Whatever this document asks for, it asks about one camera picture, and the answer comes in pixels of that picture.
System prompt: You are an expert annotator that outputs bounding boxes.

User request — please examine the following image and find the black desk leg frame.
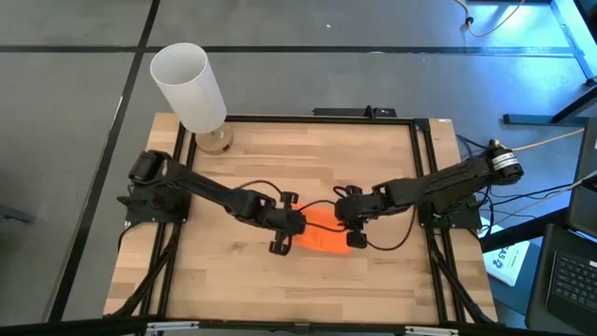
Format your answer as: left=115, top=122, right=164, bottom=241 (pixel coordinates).
left=502, top=0, right=597, bottom=126

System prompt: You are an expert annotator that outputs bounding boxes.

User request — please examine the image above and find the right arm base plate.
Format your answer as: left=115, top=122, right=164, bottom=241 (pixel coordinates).
left=417, top=195, right=484, bottom=231

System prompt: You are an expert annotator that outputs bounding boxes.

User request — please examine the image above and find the white booklet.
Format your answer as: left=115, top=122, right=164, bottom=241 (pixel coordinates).
left=482, top=223, right=532, bottom=287

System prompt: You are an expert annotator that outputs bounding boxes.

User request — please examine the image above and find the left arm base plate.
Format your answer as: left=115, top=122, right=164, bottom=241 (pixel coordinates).
left=116, top=184, right=192, bottom=224

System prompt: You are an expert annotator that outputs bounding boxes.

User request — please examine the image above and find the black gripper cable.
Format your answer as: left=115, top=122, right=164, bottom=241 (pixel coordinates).
left=366, top=204, right=419, bottom=252
left=232, top=178, right=286, bottom=200

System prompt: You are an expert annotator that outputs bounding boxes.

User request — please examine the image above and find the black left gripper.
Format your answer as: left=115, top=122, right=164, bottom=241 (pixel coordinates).
left=257, top=189, right=308, bottom=257

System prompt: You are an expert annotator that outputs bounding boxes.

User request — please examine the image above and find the black thin camera cable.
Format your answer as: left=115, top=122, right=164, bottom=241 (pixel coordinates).
left=293, top=199, right=349, bottom=233

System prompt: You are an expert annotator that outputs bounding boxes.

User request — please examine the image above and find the black power strip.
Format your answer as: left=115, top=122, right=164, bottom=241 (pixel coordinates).
left=312, top=106, right=397, bottom=119

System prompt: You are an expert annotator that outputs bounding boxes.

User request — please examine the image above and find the white lamp wooden base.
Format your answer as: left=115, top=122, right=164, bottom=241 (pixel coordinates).
left=148, top=41, right=234, bottom=156

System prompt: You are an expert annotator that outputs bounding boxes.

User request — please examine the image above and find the black laptop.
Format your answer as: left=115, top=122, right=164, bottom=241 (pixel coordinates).
left=524, top=116, right=597, bottom=336

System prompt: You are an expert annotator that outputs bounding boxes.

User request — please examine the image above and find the black cable bundle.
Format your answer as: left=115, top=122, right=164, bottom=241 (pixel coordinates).
left=455, top=133, right=597, bottom=228

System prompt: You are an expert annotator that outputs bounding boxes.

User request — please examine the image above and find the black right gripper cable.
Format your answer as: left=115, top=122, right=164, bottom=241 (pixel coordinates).
left=366, top=204, right=419, bottom=252

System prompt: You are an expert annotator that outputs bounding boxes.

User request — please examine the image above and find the black table frame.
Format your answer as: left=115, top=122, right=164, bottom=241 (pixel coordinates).
left=104, top=114, right=499, bottom=336

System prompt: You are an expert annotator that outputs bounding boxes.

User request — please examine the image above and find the orange plastic box lid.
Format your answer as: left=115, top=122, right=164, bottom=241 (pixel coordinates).
left=291, top=203, right=354, bottom=256

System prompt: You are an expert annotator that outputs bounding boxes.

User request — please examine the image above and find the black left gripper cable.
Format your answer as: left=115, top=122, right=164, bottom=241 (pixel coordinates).
left=232, top=178, right=286, bottom=200

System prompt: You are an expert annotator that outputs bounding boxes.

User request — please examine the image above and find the beige floor cable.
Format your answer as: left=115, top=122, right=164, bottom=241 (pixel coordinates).
left=454, top=0, right=528, bottom=39

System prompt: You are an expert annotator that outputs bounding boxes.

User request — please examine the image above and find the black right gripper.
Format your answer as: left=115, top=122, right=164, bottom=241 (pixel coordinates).
left=333, top=184, right=378, bottom=249

